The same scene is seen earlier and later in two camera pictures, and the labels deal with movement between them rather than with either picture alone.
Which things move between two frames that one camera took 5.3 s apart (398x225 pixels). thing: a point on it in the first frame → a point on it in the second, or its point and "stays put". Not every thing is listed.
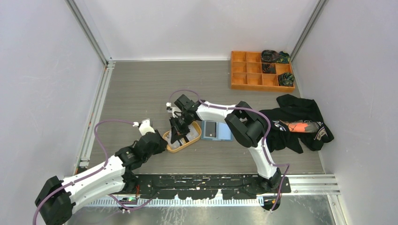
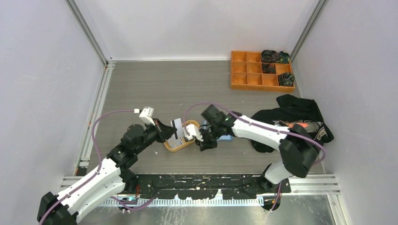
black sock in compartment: x=266 y=68 stays put
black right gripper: x=177 y=133 → x=205 y=144
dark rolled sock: x=269 y=56 stays put
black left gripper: x=162 y=145 → x=164 y=131
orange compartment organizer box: x=246 y=73 stays put
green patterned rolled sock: x=284 y=57 stays put
